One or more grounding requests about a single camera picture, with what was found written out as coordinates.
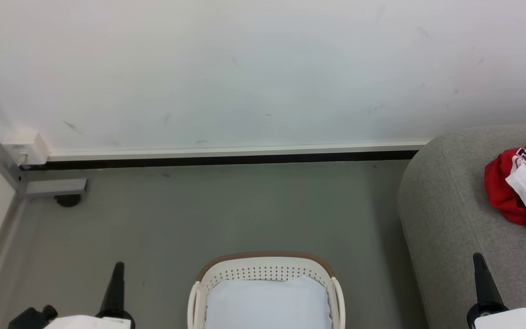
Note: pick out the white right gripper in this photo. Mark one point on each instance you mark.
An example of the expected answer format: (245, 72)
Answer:
(518, 320)

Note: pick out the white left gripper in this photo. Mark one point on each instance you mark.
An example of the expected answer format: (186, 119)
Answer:
(89, 322)

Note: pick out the red and white jersey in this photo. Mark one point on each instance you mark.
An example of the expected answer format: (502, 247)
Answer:
(505, 192)

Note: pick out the white basket with brown rim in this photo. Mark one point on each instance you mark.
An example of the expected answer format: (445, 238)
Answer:
(263, 269)

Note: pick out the black caster wheel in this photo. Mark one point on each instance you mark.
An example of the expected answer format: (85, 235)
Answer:
(68, 200)

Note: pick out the grey fabric sofa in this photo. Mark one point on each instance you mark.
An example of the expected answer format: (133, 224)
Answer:
(454, 214)

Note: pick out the pale blue cloth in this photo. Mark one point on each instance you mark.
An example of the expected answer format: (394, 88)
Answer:
(267, 304)

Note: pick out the white and black baseboard strip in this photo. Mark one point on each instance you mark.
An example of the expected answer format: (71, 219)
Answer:
(226, 155)

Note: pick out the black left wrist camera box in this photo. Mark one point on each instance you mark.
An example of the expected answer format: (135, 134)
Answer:
(30, 319)

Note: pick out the white wall socket box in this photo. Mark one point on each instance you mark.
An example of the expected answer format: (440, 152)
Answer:
(28, 147)

